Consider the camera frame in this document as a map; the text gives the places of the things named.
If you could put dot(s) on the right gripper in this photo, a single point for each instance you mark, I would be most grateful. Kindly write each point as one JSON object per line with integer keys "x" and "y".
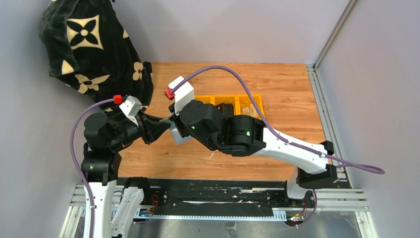
{"x": 175, "y": 121}

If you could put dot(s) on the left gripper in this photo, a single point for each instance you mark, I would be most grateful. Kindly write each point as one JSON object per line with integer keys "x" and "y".
{"x": 145, "y": 130}

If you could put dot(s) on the green leather card holder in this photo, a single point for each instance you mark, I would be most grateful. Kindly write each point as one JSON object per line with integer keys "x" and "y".
{"x": 178, "y": 139}

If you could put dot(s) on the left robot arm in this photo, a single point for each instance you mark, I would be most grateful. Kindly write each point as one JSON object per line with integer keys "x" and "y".
{"x": 106, "y": 136}

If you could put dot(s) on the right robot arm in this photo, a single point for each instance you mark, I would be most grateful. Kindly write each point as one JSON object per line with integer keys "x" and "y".
{"x": 218, "y": 129}

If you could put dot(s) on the black cards in middle bin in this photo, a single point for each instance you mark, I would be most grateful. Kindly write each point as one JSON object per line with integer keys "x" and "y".
{"x": 227, "y": 110}

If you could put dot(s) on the beige cards in right bin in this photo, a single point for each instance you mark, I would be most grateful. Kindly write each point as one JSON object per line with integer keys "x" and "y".
{"x": 249, "y": 109}

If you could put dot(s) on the left yellow plastic bin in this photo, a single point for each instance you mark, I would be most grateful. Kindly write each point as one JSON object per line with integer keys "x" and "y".
{"x": 207, "y": 99}

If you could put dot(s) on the yellow plastic bin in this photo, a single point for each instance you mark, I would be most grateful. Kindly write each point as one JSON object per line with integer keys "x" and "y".
{"x": 219, "y": 100}
{"x": 244, "y": 99}
{"x": 207, "y": 99}

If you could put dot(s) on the middle yellow plastic bin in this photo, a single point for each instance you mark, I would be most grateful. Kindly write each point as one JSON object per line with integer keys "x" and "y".
{"x": 219, "y": 100}

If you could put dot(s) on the right yellow plastic bin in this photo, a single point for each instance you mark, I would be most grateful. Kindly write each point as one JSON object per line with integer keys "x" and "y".
{"x": 244, "y": 99}

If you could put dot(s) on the black floral patterned blanket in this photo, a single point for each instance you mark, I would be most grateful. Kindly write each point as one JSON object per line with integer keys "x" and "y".
{"x": 90, "y": 51}

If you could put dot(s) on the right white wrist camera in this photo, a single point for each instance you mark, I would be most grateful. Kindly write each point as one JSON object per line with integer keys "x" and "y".
{"x": 182, "y": 96}

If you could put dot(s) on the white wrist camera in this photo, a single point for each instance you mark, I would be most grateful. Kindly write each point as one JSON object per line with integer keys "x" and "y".
{"x": 130, "y": 107}
{"x": 182, "y": 96}

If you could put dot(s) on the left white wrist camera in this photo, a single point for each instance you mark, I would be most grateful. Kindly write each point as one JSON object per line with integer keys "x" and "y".
{"x": 130, "y": 107}

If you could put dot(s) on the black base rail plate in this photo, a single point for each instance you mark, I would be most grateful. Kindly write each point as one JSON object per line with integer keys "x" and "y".
{"x": 229, "y": 198}

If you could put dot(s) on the aluminium frame rail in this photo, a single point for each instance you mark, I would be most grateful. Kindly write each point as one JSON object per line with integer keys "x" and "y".
{"x": 315, "y": 78}

